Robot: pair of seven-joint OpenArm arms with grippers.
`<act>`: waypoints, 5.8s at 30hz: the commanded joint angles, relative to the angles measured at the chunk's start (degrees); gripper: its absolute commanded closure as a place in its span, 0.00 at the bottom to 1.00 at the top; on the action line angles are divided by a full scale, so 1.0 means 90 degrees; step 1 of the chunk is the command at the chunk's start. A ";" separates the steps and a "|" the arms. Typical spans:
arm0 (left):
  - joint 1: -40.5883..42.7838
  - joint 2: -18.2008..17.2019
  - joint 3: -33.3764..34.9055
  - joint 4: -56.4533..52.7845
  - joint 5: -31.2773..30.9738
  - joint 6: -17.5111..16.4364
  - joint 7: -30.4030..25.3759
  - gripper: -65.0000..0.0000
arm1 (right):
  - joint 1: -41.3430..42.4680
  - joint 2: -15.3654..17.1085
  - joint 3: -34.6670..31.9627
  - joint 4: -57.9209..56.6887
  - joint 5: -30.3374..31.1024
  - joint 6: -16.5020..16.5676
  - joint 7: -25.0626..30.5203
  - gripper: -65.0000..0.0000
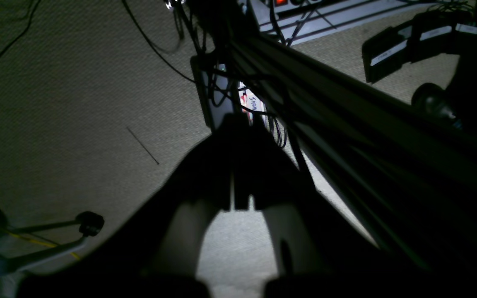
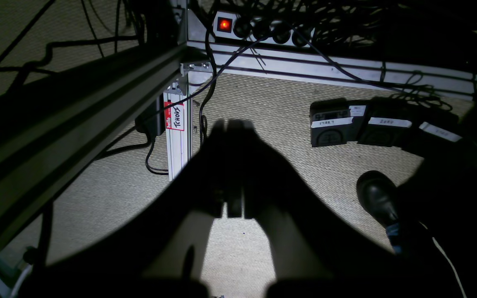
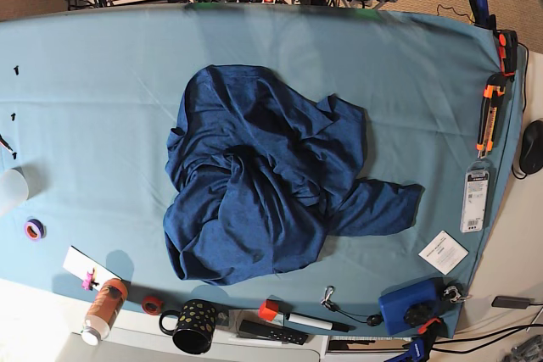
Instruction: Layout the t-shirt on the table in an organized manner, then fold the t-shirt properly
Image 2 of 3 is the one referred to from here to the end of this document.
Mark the aluminium table frame leg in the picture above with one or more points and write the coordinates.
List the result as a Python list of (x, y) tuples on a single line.
[(179, 143)]

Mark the red white name sticker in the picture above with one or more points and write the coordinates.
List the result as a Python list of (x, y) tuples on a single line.
[(174, 116)]

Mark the middle black foot pedal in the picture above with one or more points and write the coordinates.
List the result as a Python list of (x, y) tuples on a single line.
[(386, 122)]

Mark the right black foot pedal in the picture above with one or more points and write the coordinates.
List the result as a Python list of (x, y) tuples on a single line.
[(433, 133)]

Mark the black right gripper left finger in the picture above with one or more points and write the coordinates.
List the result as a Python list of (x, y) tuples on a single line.
[(161, 251)]

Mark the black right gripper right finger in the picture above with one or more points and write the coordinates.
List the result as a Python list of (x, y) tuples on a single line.
[(316, 254)]

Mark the white power strip red switch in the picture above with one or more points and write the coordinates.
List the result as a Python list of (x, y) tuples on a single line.
[(231, 25)]

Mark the black leather shoe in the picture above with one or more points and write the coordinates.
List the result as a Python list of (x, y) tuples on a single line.
[(377, 195)]

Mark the aluminium table frame rail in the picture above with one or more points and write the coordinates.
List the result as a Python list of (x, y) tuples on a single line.
[(313, 68)]

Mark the black foot pedal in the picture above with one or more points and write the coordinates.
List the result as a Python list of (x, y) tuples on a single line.
[(433, 133), (386, 122)]

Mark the foot pedal labelled start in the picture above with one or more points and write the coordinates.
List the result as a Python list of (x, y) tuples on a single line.
[(336, 121)]

